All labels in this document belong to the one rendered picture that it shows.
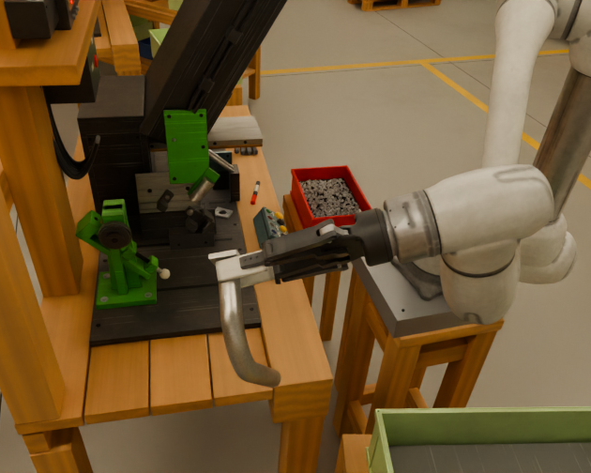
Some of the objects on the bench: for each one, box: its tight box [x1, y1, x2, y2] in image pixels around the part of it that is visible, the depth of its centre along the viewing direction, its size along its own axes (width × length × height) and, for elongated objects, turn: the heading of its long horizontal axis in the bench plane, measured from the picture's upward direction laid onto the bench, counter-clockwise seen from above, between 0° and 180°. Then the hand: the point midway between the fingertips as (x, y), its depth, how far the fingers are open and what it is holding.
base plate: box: [89, 148, 261, 346], centre depth 178 cm, size 42×110×2 cm, turn 7°
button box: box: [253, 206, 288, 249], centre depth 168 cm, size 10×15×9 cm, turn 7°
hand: (245, 270), depth 76 cm, fingers closed on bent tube, 3 cm apart
